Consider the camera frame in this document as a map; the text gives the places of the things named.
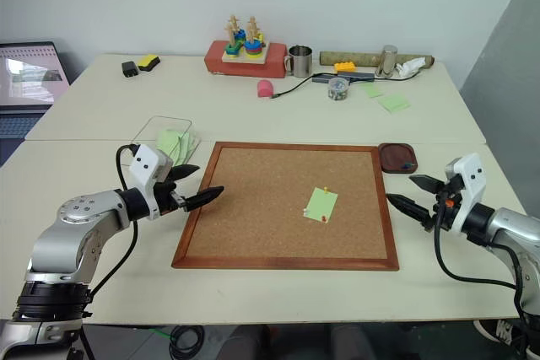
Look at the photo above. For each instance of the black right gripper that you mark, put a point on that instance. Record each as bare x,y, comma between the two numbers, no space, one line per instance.
448,202

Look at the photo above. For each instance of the yellow toy brick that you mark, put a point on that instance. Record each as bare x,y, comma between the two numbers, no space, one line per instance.
345,67

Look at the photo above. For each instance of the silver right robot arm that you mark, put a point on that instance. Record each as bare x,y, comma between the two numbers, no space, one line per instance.
510,229

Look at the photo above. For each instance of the red rectangular box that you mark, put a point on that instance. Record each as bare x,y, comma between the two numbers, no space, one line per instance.
274,62

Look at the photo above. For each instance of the stainless steel mug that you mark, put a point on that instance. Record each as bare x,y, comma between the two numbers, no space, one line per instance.
300,62

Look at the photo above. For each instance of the small brown tray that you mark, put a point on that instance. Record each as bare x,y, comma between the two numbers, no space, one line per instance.
394,157

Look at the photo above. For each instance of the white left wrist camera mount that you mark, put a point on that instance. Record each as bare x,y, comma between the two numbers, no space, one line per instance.
144,164

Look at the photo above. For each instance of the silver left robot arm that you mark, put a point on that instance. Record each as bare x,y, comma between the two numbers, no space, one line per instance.
63,242

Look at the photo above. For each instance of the clear plastic tray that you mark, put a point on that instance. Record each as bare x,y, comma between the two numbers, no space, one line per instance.
145,130

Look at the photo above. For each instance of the wood-framed cork board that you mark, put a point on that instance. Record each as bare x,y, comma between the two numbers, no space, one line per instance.
261,208

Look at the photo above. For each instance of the black power adapter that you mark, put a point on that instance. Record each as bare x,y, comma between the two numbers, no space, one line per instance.
130,69

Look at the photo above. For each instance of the yellow and black eraser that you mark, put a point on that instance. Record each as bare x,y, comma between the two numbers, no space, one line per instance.
148,62

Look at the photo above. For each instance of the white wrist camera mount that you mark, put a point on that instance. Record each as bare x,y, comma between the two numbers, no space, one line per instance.
144,164
471,178

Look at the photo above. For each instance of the black and white shoe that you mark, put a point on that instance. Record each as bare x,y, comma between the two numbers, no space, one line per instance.
500,331

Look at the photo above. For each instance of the clear jar of pins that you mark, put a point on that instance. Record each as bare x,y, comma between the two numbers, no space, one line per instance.
338,89

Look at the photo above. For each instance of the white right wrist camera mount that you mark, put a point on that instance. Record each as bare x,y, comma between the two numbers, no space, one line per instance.
471,178

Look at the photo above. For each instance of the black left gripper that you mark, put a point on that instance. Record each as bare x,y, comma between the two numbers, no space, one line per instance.
166,200

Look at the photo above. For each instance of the long wooden log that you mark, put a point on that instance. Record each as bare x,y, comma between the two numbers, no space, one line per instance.
350,58

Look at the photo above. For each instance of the grey usb hub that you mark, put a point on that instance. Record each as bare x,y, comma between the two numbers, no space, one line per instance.
358,76

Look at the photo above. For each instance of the large loose green note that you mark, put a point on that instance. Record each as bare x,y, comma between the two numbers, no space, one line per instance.
393,103

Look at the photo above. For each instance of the open laptop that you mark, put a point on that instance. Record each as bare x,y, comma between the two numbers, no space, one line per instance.
25,82

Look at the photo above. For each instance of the green sticky note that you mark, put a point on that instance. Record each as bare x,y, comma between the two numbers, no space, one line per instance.
320,205

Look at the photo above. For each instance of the shiny steel cup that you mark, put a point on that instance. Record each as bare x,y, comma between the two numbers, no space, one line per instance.
387,60

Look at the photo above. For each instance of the pink round object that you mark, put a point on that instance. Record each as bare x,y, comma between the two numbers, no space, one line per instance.
265,89

